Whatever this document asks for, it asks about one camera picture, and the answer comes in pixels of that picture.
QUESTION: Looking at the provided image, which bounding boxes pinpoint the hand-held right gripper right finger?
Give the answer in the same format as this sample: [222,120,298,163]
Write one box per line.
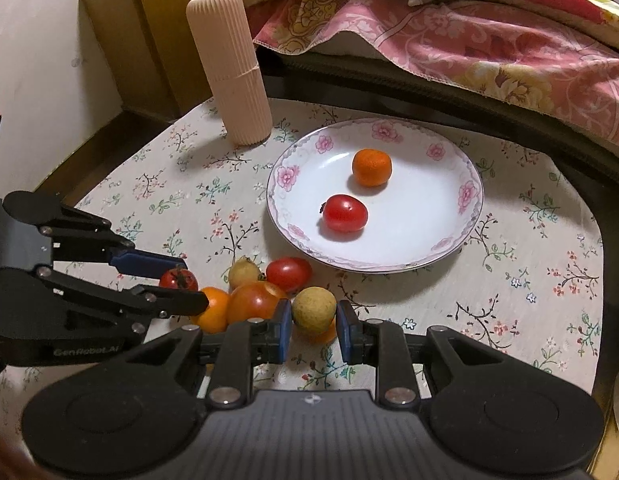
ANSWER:
[335,300,510,409]

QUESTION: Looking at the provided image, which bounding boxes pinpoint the pink ribbed cylinder container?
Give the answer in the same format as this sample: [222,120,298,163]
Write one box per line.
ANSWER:
[186,0,274,148]

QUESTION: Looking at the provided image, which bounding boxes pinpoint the floral tablecloth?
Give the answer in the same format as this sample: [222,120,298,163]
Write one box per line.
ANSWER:
[0,97,604,397]

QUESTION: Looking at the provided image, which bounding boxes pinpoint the wooden cabinet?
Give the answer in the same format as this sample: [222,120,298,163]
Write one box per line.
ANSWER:
[79,0,255,123]

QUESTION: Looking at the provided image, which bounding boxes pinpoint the oval red tomato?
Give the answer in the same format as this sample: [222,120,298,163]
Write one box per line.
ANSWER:
[319,194,369,234]

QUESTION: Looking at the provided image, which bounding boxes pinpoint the small red tomato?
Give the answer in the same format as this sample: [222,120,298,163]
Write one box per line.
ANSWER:
[159,267,199,292]

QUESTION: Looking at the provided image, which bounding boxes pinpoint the orange-yellow tomato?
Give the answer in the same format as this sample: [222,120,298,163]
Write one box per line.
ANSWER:
[192,286,232,335]

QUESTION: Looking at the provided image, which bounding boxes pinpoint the orange mandarin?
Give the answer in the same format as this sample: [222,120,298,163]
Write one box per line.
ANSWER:
[309,317,339,345]
[352,148,393,188]

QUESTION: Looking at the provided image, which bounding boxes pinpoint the red cherry tomato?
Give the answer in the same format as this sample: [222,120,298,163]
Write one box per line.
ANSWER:
[266,257,313,295]

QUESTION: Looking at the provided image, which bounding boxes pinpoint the tan longan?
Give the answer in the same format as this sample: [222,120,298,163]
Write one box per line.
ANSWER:
[292,287,337,336]
[228,256,264,291]

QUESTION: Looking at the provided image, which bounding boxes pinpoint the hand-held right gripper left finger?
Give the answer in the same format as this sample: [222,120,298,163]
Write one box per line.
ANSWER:
[122,300,293,407]

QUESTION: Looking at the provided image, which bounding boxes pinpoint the large red tomato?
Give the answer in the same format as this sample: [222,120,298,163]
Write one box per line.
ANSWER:
[226,281,289,326]

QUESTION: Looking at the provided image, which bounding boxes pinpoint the pink floral blanket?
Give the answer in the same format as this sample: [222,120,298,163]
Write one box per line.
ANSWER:
[253,0,619,157]

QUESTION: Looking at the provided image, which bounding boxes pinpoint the white floral plate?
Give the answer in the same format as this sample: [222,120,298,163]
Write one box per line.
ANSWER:
[266,118,485,275]

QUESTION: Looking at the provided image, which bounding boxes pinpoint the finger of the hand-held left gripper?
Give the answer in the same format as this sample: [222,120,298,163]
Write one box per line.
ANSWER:
[32,265,210,337]
[3,190,189,282]

